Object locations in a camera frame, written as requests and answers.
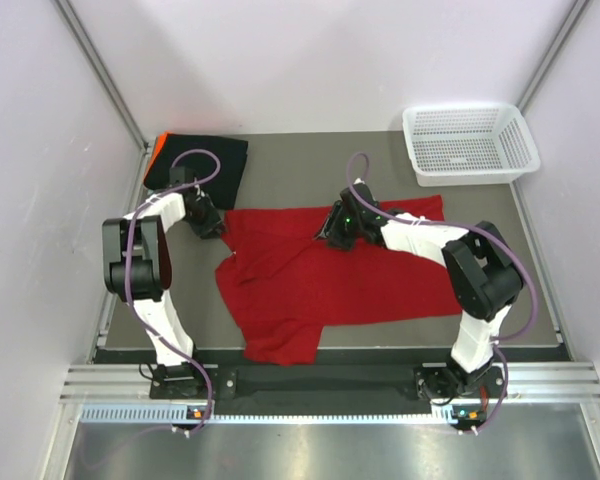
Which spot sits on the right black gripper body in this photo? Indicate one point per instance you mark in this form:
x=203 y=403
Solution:
x=342 y=229

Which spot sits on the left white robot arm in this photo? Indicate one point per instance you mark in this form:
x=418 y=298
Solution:
x=137 y=268

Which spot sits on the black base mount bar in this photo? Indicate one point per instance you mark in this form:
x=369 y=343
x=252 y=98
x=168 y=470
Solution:
x=340 y=381

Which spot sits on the aluminium frame post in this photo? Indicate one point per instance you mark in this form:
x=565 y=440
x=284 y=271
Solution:
x=557 y=42
x=71 y=18

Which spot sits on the folded orange t shirt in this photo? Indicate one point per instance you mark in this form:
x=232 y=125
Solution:
x=155 y=164

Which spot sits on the left aluminium frame post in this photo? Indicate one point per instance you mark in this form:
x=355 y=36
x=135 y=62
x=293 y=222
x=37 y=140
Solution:
x=71 y=18

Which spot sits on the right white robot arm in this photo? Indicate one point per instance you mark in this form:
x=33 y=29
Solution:
x=484 y=280

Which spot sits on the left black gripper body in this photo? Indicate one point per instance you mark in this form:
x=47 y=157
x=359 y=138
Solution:
x=205 y=219

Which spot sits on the red t shirt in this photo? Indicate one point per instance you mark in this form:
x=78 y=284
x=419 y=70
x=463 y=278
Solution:
x=282 y=286

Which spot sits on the white plastic basket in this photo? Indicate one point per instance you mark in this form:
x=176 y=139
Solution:
x=476 y=143

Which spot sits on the right aluminium frame post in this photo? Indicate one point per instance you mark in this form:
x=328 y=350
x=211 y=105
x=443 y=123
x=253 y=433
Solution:
x=557 y=42

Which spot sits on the grey slotted cable duct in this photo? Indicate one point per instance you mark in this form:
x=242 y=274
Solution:
x=190 y=415

